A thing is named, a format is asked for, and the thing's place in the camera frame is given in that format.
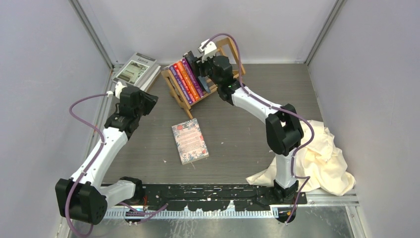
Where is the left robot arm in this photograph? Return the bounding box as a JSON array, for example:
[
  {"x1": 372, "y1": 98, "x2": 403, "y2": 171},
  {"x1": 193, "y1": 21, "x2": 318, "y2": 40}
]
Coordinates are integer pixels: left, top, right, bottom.
[{"x1": 55, "y1": 84, "x2": 158, "y2": 225}]

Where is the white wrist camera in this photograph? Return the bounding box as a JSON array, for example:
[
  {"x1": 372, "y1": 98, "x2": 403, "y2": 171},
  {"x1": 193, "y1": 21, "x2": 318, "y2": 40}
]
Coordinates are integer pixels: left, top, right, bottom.
[
  {"x1": 198, "y1": 39, "x2": 218, "y2": 62},
  {"x1": 106, "y1": 81, "x2": 127, "y2": 99}
]

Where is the stack of grey magazines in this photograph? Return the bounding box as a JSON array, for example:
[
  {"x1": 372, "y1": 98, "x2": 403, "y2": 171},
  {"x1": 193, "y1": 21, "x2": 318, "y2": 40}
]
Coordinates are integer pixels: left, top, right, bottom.
[{"x1": 112, "y1": 53, "x2": 161, "y2": 92}]

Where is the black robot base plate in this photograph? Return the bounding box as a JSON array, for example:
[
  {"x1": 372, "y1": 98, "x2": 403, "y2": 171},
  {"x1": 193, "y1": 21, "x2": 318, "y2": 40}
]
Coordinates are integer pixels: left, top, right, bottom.
[{"x1": 124, "y1": 181, "x2": 307, "y2": 212}]

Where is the floral Louisa May Alcott book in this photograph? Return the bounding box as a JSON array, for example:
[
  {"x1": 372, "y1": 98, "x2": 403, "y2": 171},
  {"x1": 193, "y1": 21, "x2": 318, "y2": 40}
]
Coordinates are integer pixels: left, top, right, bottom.
[{"x1": 171, "y1": 118, "x2": 209, "y2": 165}]

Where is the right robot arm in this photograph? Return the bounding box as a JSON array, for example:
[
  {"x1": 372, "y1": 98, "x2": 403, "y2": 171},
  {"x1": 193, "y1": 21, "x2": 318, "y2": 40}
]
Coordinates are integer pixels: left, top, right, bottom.
[{"x1": 184, "y1": 51, "x2": 304, "y2": 204}]

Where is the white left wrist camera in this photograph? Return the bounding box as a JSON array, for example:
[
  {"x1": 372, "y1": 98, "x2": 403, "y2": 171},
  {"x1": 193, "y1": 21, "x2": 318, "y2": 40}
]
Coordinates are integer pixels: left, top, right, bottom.
[{"x1": 106, "y1": 81, "x2": 127, "y2": 99}]

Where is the blue Nineteen Eighty-Four book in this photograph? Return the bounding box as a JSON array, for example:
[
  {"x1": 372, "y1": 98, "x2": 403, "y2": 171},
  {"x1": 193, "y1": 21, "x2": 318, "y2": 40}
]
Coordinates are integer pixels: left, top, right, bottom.
[{"x1": 196, "y1": 76, "x2": 211, "y2": 93}]

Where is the magenta paperback book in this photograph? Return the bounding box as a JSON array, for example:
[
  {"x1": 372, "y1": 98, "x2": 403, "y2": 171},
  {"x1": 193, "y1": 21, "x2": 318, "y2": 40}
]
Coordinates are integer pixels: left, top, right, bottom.
[{"x1": 181, "y1": 58, "x2": 204, "y2": 98}]

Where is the cream cloth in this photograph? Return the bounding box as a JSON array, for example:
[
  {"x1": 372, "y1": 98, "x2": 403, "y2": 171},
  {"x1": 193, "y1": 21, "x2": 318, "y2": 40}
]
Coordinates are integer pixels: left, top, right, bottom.
[{"x1": 246, "y1": 119, "x2": 357, "y2": 197}]

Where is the orange 78-Storey Treehouse book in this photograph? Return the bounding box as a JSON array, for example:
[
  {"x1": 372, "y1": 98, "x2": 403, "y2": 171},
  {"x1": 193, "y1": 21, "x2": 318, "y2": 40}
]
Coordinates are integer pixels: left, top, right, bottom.
[{"x1": 180, "y1": 60, "x2": 199, "y2": 101}]

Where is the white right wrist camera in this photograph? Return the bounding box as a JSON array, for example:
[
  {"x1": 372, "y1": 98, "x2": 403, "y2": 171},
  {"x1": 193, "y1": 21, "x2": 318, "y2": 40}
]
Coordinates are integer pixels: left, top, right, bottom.
[{"x1": 198, "y1": 39, "x2": 218, "y2": 62}]

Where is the red Treehouse book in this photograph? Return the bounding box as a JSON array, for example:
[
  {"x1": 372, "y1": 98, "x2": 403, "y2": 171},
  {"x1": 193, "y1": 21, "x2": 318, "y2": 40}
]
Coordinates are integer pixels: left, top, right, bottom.
[{"x1": 173, "y1": 61, "x2": 195, "y2": 105}]

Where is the wooden book rack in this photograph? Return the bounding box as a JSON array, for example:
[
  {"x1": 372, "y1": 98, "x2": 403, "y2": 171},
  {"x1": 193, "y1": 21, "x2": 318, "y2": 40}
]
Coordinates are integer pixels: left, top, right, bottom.
[{"x1": 161, "y1": 36, "x2": 245, "y2": 119}]

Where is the purple 52-Storey Treehouse book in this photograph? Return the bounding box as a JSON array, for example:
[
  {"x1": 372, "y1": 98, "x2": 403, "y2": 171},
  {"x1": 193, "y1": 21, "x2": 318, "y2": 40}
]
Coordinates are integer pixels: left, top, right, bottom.
[{"x1": 163, "y1": 64, "x2": 194, "y2": 105}]

